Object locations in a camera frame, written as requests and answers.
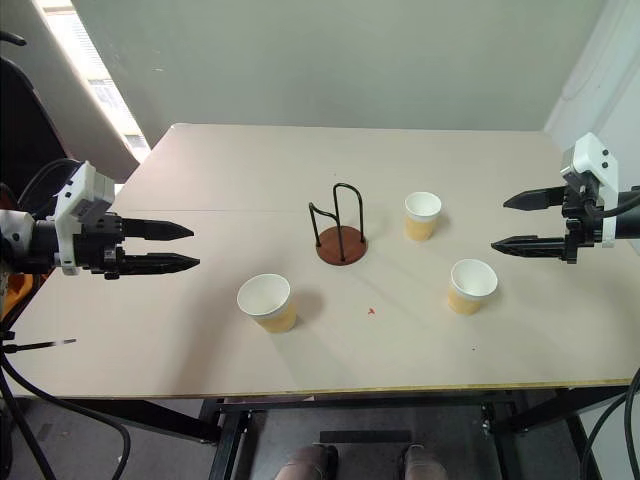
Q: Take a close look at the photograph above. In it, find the thin black rod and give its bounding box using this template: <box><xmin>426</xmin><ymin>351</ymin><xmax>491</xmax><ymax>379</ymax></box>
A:
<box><xmin>0</xmin><ymin>338</ymin><xmax>78</xmax><ymax>352</ymax></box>

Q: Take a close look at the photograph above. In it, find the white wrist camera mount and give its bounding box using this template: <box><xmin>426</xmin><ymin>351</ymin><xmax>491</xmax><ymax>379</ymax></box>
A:
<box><xmin>559</xmin><ymin>131</ymin><xmax>620</xmax><ymax>249</ymax></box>
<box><xmin>51</xmin><ymin>160</ymin><xmax>117</xmax><ymax>275</ymax></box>

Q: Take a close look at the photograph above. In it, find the black metal table frame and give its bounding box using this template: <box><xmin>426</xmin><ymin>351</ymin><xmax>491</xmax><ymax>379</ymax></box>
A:
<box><xmin>54</xmin><ymin>383</ymin><xmax>632</xmax><ymax>480</ymax></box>

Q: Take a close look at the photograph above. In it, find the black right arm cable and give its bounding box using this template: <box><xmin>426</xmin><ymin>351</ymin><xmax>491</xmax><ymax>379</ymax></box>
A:
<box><xmin>583</xmin><ymin>187</ymin><xmax>640</xmax><ymax>220</ymax></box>

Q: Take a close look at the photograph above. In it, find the yellow paper cup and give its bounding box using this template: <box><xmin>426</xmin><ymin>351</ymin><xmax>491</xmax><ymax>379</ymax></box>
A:
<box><xmin>403</xmin><ymin>191</ymin><xmax>443</xmax><ymax>243</ymax></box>
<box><xmin>446</xmin><ymin>258</ymin><xmax>499</xmax><ymax>317</ymax></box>
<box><xmin>236</xmin><ymin>272</ymin><xmax>298</xmax><ymax>335</ymax></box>

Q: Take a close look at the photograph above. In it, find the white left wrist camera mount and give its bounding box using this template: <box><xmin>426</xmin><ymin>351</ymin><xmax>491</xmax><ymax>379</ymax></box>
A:
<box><xmin>51</xmin><ymin>160</ymin><xmax>117</xmax><ymax>275</ymax></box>

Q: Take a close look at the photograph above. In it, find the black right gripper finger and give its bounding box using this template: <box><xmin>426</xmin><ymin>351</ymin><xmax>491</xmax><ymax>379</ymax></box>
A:
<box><xmin>502</xmin><ymin>186</ymin><xmax>568</xmax><ymax>212</ymax></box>
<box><xmin>490</xmin><ymin>234</ymin><xmax>570</xmax><ymax>258</ymax></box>

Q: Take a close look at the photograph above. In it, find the orange object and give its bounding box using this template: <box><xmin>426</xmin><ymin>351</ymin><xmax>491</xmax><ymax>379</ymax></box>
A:
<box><xmin>0</xmin><ymin>272</ymin><xmax>42</xmax><ymax>324</ymax></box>

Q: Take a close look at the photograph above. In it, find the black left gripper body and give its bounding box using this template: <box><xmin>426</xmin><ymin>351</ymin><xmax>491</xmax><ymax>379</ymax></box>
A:
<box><xmin>73</xmin><ymin>213</ymin><xmax>127</xmax><ymax>282</ymax></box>

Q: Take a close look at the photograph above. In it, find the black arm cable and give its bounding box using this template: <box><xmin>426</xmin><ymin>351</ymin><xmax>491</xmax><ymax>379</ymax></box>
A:
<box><xmin>583</xmin><ymin>187</ymin><xmax>640</xmax><ymax>220</ymax></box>
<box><xmin>16</xmin><ymin>158</ymin><xmax>83</xmax><ymax>214</ymax></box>

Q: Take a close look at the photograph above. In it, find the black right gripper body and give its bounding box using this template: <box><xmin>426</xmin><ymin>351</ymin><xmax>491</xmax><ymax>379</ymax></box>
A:
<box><xmin>562</xmin><ymin>179</ymin><xmax>605</xmax><ymax>265</ymax></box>

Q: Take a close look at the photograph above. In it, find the wire holder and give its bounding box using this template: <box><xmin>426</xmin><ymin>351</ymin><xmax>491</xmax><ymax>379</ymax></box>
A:
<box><xmin>307</xmin><ymin>182</ymin><xmax>369</xmax><ymax>268</ymax></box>

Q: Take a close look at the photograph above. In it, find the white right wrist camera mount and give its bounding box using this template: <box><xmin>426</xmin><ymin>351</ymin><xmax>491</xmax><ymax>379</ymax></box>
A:
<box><xmin>559</xmin><ymin>131</ymin><xmax>620</xmax><ymax>249</ymax></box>

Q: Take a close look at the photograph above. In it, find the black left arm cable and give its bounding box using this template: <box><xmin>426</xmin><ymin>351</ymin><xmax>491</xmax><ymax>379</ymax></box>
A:
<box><xmin>16</xmin><ymin>158</ymin><xmax>83</xmax><ymax>214</ymax></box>

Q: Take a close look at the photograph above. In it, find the black chair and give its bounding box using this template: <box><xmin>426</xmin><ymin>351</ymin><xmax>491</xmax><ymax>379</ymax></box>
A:
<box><xmin>0</xmin><ymin>30</ymin><xmax>69</xmax><ymax>211</ymax></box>

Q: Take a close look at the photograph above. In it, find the dark rounded foot shape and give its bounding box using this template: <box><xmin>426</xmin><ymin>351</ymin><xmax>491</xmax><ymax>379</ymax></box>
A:
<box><xmin>398</xmin><ymin>442</ymin><xmax>448</xmax><ymax>480</ymax></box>
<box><xmin>273</xmin><ymin>443</ymin><xmax>340</xmax><ymax>480</ymax></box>

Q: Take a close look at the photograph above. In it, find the thick black floor cable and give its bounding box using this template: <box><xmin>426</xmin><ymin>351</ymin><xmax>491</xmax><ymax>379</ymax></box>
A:
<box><xmin>0</xmin><ymin>344</ymin><xmax>132</xmax><ymax>480</ymax></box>
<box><xmin>0</xmin><ymin>374</ymin><xmax>57</xmax><ymax>480</ymax></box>
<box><xmin>578</xmin><ymin>367</ymin><xmax>640</xmax><ymax>480</ymax></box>

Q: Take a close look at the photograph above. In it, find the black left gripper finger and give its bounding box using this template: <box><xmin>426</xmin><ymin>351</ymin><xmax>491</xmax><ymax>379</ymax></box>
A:
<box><xmin>118</xmin><ymin>252</ymin><xmax>202</xmax><ymax>278</ymax></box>
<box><xmin>122</xmin><ymin>217</ymin><xmax>196</xmax><ymax>242</ymax></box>

